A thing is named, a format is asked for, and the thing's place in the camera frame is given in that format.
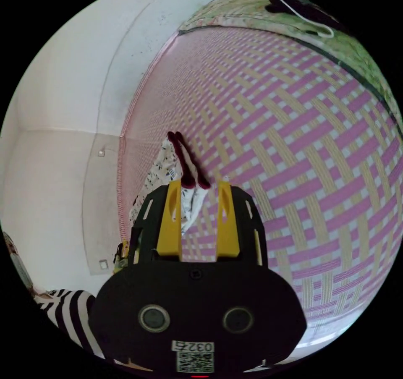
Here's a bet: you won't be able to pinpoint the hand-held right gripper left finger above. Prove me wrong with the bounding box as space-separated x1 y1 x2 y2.
157 180 183 258

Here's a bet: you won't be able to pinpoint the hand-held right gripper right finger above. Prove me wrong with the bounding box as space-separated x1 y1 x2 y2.
216 180 242 259

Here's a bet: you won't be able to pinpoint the red and white patterned pants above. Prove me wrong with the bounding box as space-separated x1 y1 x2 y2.
128 131 212 235

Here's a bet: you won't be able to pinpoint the white cable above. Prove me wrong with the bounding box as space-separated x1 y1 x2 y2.
268 0 335 39

